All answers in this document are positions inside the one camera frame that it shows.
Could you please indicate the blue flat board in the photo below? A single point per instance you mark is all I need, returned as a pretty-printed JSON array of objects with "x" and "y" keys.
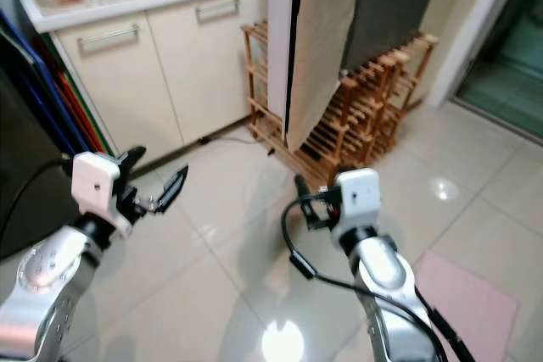
[{"x": 64, "y": 116}]

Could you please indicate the large dark glossy appliance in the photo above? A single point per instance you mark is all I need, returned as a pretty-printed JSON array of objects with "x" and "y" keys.
[{"x": 25, "y": 192}]

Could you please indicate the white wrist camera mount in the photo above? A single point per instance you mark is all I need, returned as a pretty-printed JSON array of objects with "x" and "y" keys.
[
  {"x": 93, "y": 184},
  {"x": 358, "y": 201}
]

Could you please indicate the green tinted glass door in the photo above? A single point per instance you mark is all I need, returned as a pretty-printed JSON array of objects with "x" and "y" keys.
[{"x": 509, "y": 65}]

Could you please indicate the white door frame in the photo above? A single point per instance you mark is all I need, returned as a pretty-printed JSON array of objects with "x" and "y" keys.
[{"x": 471, "y": 40}]

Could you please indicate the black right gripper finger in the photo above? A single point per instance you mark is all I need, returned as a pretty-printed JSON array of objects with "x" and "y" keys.
[
  {"x": 345, "y": 169},
  {"x": 304, "y": 190}
]

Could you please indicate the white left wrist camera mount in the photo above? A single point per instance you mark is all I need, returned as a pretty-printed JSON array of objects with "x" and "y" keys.
[{"x": 93, "y": 184}]

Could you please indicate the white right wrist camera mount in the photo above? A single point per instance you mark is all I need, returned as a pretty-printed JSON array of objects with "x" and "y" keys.
[{"x": 358, "y": 201}]

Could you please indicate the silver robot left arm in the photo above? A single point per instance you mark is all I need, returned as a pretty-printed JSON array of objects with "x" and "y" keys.
[{"x": 51, "y": 286}]

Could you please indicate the red flat board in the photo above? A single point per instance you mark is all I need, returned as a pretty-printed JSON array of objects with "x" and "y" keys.
[{"x": 79, "y": 116}]

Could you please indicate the wooden slatted rack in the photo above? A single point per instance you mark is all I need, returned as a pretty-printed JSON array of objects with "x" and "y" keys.
[{"x": 382, "y": 99}]

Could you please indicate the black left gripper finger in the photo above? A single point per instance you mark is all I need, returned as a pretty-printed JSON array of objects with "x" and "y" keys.
[
  {"x": 172, "y": 190},
  {"x": 133, "y": 158}
]

